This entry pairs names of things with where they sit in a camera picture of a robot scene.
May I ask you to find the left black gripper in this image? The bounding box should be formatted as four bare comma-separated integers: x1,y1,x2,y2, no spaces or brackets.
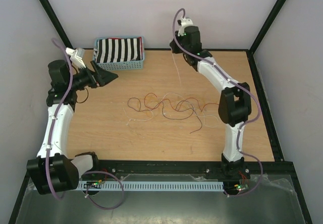
68,60,118,91

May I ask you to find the white zip tie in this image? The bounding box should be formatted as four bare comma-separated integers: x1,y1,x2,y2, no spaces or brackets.
172,54,182,87

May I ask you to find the dark purple wire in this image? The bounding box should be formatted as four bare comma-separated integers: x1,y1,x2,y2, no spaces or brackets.
127,97,204,134

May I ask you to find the yellow wire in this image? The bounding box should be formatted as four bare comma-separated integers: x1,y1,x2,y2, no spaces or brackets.
143,94,210,116

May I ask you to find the white wire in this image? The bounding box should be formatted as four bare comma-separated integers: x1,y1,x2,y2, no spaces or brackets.
122,92,220,128

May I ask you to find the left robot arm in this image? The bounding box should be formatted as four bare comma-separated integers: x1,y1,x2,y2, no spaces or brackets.
26,60,118,195

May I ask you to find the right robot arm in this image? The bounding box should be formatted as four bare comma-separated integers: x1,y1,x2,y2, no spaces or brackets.
170,26,251,178

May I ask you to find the black white striped cloth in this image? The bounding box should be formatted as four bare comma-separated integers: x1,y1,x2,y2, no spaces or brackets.
93,37,143,64

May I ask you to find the light blue plastic basket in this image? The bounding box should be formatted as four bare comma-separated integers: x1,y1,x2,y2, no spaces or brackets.
93,36,145,71

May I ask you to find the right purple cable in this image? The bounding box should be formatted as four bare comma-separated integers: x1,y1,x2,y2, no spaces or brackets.
172,8,263,197

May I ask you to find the purple cable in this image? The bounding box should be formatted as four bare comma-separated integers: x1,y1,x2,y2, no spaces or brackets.
172,8,263,197
44,37,125,211

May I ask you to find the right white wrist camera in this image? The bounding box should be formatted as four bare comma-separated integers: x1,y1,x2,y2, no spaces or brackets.
177,17,193,36

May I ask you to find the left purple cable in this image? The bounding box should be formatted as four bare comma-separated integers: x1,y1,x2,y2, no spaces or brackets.
44,37,125,211

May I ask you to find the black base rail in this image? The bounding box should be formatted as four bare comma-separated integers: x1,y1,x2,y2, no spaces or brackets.
73,159,250,182

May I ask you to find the black enclosure frame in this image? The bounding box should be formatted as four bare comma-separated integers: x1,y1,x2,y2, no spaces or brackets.
8,0,312,223

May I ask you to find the light blue slotted cable duct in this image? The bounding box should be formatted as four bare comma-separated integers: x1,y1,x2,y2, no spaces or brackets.
76,181,223,192

